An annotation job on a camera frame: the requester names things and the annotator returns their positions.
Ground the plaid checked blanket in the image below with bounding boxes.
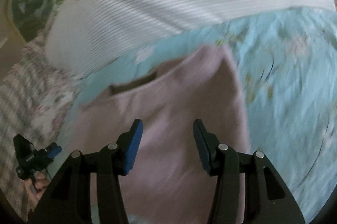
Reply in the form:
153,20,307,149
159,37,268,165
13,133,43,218
1,32,57,220

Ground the person's left hand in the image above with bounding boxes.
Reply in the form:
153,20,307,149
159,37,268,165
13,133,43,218
24,172,50,206

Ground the dusty pink small garment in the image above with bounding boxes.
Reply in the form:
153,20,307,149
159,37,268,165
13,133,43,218
68,45,250,223

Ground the pink floral pillow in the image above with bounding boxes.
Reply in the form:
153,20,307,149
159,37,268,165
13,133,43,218
30,70,79,144

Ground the light blue floral bedsheet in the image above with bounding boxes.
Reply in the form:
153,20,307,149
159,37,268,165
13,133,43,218
57,7,336,223

